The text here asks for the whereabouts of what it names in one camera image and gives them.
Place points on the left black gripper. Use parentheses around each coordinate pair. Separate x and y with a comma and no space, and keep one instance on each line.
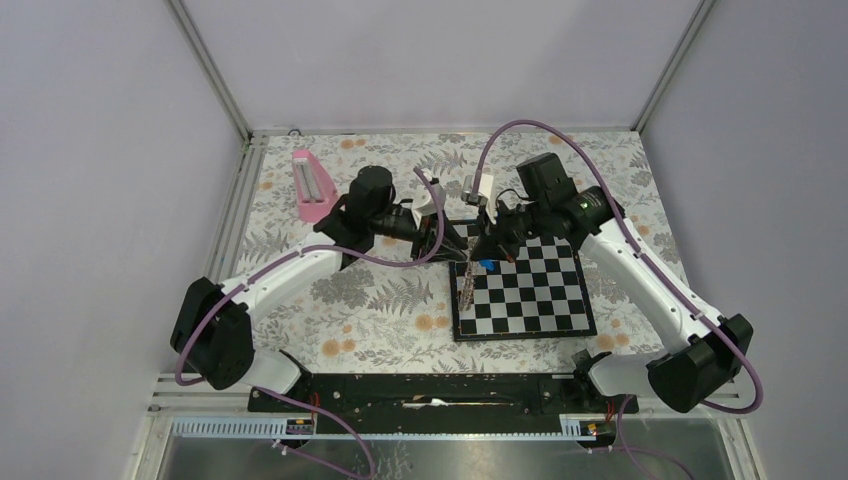
(420,238)

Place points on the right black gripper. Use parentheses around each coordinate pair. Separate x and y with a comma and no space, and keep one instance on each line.
(492,242)

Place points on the blue headed key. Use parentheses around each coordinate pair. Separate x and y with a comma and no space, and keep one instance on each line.
(487,265)

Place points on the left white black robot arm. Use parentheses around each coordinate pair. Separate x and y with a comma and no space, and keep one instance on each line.
(213,334)

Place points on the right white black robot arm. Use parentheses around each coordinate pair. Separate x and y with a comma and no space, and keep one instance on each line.
(701,348)

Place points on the black white chessboard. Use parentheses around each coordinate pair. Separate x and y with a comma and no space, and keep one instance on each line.
(542,294)

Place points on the pink metronome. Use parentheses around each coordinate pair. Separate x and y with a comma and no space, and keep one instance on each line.
(316,191)

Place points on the floral patterned table mat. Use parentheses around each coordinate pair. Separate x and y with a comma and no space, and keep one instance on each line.
(370,318)

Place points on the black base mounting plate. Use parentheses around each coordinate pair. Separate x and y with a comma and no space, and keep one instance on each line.
(356,396)

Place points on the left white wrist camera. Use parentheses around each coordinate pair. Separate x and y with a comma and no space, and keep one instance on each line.
(423,204)

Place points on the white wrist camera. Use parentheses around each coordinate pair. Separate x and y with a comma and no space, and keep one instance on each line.
(423,204)
(478,191)

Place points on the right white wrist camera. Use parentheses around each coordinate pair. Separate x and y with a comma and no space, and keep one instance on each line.
(478,191)

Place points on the grey slotted cable duct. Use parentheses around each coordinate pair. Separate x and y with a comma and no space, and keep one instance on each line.
(428,427)

